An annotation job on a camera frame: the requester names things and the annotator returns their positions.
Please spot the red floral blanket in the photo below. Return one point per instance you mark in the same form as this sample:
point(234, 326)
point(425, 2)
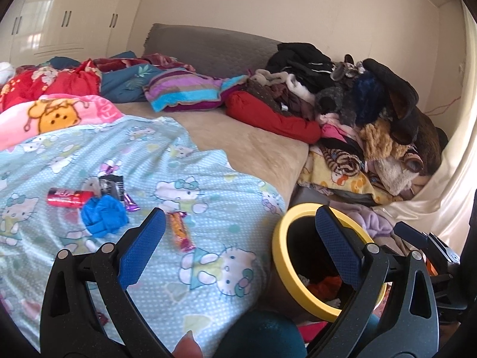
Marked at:
point(31, 84)

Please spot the red snack can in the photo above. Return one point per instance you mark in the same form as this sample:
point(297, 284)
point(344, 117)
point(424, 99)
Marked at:
point(68, 198)

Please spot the person's left hand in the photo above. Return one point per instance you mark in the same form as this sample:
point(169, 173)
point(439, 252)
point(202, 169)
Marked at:
point(187, 347)

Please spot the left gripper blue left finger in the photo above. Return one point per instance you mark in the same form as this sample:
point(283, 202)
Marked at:
point(137, 245)

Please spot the yellow Hello Kitty blanket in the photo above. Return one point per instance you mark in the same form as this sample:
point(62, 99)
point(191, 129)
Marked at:
point(354, 189)

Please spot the purple blue striped pillow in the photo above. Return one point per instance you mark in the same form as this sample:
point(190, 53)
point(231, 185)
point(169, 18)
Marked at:
point(179, 90)

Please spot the grey bed headboard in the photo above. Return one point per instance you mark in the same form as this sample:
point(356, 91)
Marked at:
point(214, 52)

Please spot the pile of dark clothes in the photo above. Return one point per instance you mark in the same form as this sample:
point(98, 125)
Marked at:
point(368, 115)

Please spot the light blue Hello Kitty quilt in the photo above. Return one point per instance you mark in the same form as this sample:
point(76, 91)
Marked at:
point(230, 217)

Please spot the white built-in wardrobe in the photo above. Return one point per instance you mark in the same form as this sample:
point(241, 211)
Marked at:
point(32, 31)

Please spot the blue plastic bag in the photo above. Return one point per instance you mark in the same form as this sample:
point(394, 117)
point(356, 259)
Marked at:
point(104, 215)

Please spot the teal trouser leg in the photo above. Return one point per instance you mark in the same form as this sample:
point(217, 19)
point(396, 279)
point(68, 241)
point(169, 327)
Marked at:
point(262, 334)

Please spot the pink cartoon bear blanket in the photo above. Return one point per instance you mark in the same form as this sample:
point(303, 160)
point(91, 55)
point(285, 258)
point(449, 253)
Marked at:
point(51, 113)

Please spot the red folded cushion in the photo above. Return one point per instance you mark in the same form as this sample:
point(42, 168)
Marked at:
point(248, 109)

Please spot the cream satin curtain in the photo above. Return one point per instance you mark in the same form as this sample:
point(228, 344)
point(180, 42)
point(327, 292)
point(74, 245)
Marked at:
point(444, 205)

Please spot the dark blue leaf blanket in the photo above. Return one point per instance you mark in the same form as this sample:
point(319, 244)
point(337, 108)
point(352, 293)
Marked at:
point(123, 78)

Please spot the yellow rimmed black trash bin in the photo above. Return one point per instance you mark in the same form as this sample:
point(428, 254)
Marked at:
point(305, 285)

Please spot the beige bed sheet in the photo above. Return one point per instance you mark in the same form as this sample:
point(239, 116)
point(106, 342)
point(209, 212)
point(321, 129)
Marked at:
point(273, 158)

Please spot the orange purple snack wrapper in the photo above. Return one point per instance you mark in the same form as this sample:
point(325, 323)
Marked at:
point(179, 231)

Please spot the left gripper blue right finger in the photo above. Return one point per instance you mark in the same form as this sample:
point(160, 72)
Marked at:
point(342, 244)

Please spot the purple candy wrapper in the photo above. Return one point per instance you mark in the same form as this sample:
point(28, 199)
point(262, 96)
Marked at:
point(130, 204)

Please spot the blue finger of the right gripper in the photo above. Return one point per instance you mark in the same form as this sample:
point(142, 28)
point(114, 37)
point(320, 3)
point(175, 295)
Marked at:
point(411, 235)

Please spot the black snack packet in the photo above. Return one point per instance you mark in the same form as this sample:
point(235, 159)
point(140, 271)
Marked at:
point(112, 185)

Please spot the lavender knit sweater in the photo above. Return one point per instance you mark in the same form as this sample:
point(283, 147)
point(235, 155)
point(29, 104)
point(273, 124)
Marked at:
point(377, 227)

